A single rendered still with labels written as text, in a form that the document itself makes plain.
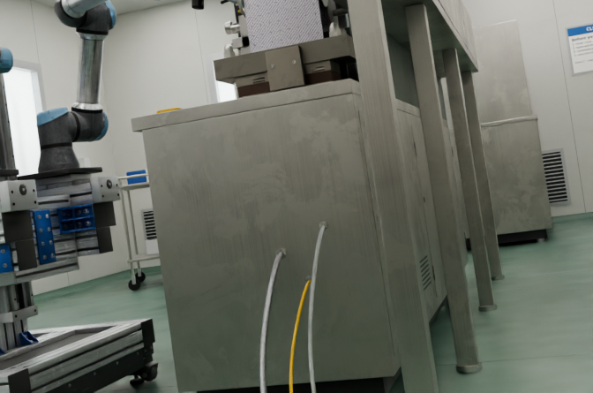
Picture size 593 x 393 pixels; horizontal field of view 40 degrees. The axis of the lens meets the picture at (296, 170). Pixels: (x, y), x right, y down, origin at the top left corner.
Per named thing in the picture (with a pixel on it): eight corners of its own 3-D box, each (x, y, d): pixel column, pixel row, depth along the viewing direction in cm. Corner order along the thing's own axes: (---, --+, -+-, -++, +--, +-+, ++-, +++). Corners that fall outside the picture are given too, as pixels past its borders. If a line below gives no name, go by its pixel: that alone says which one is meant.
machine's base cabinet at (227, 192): (360, 290, 475) (339, 145, 477) (472, 278, 457) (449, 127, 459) (180, 427, 233) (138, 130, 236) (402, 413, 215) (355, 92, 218)
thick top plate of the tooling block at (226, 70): (235, 85, 251) (232, 65, 251) (361, 62, 239) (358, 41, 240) (215, 80, 235) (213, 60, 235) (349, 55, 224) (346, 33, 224)
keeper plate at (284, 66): (272, 91, 230) (266, 53, 231) (305, 85, 228) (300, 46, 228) (269, 90, 228) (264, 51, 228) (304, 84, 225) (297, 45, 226)
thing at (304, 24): (254, 77, 253) (246, 18, 254) (327, 64, 247) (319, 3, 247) (254, 77, 253) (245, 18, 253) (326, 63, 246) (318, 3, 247)
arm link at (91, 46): (58, 139, 308) (66, -7, 297) (92, 138, 320) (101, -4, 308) (76, 146, 301) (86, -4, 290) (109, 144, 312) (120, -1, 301)
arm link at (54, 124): (33, 147, 298) (27, 111, 299) (64, 146, 308) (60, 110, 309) (49, 143, 290) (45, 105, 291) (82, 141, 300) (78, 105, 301)
